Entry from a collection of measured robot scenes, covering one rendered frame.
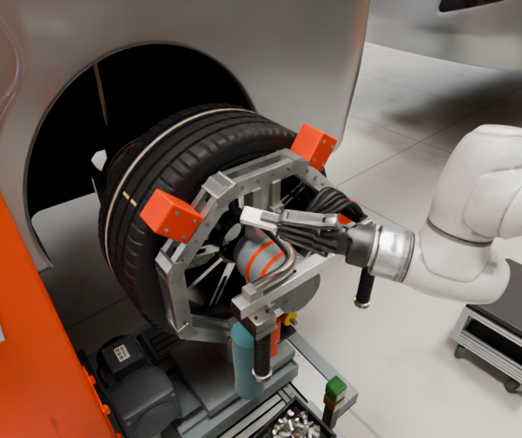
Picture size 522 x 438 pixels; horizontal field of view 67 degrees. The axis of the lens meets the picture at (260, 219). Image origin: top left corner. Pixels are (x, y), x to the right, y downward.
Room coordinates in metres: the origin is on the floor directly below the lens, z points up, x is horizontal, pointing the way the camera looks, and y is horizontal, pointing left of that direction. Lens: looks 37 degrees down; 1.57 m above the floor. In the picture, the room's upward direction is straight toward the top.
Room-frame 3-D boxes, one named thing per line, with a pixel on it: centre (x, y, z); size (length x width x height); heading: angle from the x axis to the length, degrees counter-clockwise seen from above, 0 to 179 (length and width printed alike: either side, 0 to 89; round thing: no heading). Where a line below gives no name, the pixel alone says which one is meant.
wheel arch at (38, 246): (1.22, 0.40, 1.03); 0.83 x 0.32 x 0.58; 128
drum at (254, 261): (0.74, -0.04, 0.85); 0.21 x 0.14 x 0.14; 38
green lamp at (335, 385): (0.53, -0.19, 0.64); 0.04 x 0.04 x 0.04; 38
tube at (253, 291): (0.64, 0.01, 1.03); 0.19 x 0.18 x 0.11; 38
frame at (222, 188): (0.80, 0.01, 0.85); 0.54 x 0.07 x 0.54; 128
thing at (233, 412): (0.90, 0.16, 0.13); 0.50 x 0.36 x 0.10; 128
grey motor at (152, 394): (0.77, 0.45, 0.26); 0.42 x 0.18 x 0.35; 38
